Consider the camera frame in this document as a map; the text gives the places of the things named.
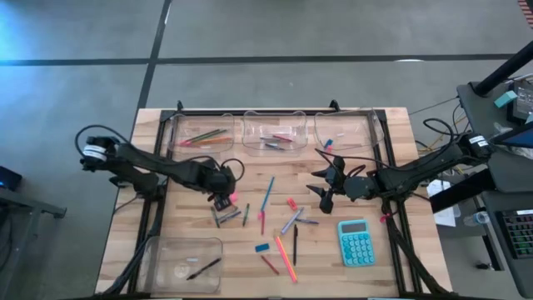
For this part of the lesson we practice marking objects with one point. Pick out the black device blue light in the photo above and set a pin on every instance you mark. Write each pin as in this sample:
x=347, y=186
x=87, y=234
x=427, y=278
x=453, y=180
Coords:
x=8, y=178

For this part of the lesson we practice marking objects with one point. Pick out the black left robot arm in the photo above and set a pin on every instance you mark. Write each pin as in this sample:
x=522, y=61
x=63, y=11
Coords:
x=145, y=162

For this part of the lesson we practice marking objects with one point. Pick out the black pen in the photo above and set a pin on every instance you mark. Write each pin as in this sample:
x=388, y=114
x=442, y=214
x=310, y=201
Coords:
x=295, y=245
x=204, y=268

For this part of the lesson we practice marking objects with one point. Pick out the black monitor pole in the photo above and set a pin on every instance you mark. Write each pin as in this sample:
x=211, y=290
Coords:
x=504, y=71

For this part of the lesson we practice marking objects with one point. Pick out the white paper sheet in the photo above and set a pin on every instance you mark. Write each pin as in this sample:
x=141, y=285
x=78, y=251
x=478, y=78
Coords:
x=447, y=216

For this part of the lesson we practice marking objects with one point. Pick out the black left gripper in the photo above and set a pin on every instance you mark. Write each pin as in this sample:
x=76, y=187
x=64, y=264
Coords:
x=218, y=181

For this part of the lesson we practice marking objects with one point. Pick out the clear water bottle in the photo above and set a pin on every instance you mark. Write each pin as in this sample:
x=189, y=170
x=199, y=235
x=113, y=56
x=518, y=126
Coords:
x=476, y=218

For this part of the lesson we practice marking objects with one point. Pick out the red eraser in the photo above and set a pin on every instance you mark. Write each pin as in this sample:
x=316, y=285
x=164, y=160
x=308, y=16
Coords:
x=292, y=204

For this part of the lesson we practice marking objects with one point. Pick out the large clear plastic tray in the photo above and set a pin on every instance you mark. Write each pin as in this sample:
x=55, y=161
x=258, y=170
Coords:
x=166, y=250

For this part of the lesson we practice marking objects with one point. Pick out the clear plastic bin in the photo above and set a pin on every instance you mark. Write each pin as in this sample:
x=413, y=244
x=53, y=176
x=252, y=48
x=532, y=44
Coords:
x=258, y=125
x=354, y=125
x=183, y=125

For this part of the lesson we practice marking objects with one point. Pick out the grey-purple crayon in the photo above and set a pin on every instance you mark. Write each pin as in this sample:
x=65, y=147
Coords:
x=228, y=214

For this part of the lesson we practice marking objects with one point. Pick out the green pencil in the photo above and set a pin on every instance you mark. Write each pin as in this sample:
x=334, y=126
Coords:
x=220, y=133

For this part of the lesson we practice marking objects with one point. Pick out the dark green crayon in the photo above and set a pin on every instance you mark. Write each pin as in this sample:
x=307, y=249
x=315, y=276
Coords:
x=267, y=138

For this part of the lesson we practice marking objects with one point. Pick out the grey-green pencil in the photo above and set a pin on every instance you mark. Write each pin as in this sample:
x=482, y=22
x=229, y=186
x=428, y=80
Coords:
x=200, y=136

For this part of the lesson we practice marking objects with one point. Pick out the black electronic device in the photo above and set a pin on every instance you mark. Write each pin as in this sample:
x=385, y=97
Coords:
x=524, y=102

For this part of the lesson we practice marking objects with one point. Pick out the yellow pencil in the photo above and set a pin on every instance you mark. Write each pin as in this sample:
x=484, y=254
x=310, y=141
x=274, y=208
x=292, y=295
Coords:
x=287, y=259

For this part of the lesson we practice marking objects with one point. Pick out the blue eraser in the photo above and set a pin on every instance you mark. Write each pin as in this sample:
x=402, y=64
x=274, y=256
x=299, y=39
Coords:
x=262, y=247
x=328, y=143

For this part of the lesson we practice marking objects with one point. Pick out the teal calculator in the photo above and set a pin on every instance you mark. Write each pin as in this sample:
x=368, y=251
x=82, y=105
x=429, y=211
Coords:
x=356, y=246

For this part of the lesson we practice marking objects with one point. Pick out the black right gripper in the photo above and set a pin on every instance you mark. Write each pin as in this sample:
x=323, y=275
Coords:
x=358, y=187

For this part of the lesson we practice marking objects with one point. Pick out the teal box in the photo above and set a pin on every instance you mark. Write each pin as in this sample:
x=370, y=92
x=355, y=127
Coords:
x=506, y=98

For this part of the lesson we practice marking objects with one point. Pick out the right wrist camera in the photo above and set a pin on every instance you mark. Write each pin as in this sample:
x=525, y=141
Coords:
x=338, y=183

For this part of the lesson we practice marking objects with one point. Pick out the orange pencil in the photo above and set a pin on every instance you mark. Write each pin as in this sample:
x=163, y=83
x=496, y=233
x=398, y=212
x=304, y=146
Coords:
x=212, y=141

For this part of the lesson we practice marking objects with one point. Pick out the green pen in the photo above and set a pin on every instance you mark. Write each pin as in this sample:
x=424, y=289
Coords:
x=246, y=214

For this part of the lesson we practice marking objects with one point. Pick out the pink pencil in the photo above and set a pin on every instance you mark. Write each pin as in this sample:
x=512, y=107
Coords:
x=285, y=262

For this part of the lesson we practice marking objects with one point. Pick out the black keyboard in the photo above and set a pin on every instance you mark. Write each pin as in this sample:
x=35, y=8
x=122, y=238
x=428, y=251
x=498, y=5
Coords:
x=518, y=233

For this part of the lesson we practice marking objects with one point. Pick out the computer monitor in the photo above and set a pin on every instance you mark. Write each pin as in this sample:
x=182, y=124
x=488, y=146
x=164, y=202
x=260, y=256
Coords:
x=516, y=139

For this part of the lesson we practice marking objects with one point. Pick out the black standing desk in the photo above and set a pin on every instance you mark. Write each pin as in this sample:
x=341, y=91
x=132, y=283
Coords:
x=474, y=125

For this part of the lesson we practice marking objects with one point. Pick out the red tag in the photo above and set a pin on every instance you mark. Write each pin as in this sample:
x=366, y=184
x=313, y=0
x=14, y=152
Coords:
x=380, y=216

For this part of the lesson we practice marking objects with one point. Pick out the blue pencil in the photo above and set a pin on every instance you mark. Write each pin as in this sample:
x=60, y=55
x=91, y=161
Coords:
x=267, y=195

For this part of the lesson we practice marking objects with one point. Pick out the silver purple pen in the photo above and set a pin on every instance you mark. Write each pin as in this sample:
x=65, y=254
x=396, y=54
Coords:
x=292, y=221

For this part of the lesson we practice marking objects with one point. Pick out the crumpled plastic bag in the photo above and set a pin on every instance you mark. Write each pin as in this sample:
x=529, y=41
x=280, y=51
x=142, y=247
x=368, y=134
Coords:
x=522, y=153

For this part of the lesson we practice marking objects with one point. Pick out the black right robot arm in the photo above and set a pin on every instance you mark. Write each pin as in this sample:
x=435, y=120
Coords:
x=420, y=166

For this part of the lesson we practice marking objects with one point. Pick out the purple crayon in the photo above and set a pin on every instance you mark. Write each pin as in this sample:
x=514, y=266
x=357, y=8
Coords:
x=231, y=217
x=275, y=146

